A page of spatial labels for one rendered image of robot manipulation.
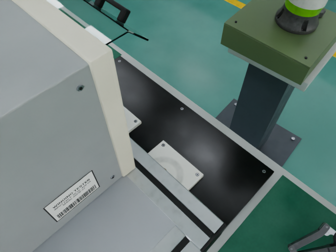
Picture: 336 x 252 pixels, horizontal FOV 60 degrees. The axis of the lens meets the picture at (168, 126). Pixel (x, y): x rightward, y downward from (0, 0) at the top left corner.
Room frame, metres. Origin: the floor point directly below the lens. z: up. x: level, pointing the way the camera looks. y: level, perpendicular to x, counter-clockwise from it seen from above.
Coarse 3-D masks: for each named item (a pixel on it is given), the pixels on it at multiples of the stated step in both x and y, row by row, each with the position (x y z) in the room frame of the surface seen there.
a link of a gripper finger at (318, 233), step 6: (324, 222) 0.19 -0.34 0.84; (318, 228) 0.18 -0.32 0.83; (324, 228) 0.17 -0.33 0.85; (306, 234) 0.17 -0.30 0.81; (312, 234) 0.16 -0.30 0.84; (318, 234) 0.16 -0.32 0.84; (300, 240) 0.16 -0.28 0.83; (306, 240) 0.15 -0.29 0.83; (312, 240) 0.15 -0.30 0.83; (288, 246) 0.15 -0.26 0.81; (294, 246) 0.14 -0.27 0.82; (300, 246) 0.14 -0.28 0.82
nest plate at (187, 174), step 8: (160, 144) 0.42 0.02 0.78; (152, 152) 0.39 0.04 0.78; (160, 152) 0.39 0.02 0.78; (168, 152) 0.39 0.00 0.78; (176, 152) 0.39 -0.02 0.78; (160, 160) 0.37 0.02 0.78; (168, 160) 0.37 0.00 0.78; (176, 160) 0.37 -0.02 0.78; (184, 160) 0.37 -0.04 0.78; (168, 168) 0.35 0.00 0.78; (176, 168) 0.35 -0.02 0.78; (184, 168) 0.35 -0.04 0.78; (192, 168) 0.35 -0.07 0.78; (176, 176) 0.32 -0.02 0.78; (184, 176) 0.32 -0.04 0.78; (192, 176) 0.32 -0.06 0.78; (200, 176) 0.32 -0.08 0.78; (184, 184) 0.30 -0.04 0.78; (192, 184) 0.30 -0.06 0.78
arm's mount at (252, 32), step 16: (256, 0) 1.02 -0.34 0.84; (272, 0) 1.02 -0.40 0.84; (240, 16) 0.92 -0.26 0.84; (256, 16) 0.92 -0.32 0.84; (272, 16) 0.93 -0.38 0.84; (224, 32) 0.88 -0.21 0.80; (240, 32) 0.84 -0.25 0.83; (256, 32) 0.84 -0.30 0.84; (272, 32) 0.84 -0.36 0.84; (288, 32) 0.84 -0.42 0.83; (320, 32) 0.84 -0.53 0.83; (240, 48) 0.83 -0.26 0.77; (256, 48) 0.79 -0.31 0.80; (272, 48) 0.76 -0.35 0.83; (288, 48) 0.76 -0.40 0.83; (304, 48) 0.76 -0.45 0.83; (320, 48) 0.76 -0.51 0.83; (272, 64) 0.75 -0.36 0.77; (288, 64) 0.72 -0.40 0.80; (304, 64) 0.69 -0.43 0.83
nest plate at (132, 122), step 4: (124, 108) 0.55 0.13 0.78; (124, 112) 0.53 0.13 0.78; (128, 112) 0.53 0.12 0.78; (128, 116) 0.52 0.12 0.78; (132, 116) 0.52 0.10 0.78; (128, 120) 0.50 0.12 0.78; (132, 120) 0.50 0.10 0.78; (136, 120) 0.50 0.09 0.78; (128, 124) 0.49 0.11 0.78; (132, 124) 0.49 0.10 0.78; (136, 124) 0.49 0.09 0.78; (128, 128) 0.47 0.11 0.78; (132, 128) 0.48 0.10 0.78; (128, 132) 0.47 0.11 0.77
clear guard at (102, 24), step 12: (48, 0) 0.66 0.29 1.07; (60, 0) 0.66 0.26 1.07; (72, 0) 0.66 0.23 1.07; (84, 0) 0.66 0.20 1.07; (72, 12) 0.61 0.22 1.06; (84, 12) 0.61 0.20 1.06; (96, 12) 0.61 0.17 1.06; (108, 12) 0.69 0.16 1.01; (84, 24) 0.57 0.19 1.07; (96, 24) 0.57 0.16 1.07; (108, 24) 0.57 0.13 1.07; (120, 24) 0.57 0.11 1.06; (96, 36) 0.52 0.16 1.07; (108, 36) 0.52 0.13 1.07; (120, 36) 0.53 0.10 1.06; (144, 36) 0.59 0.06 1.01
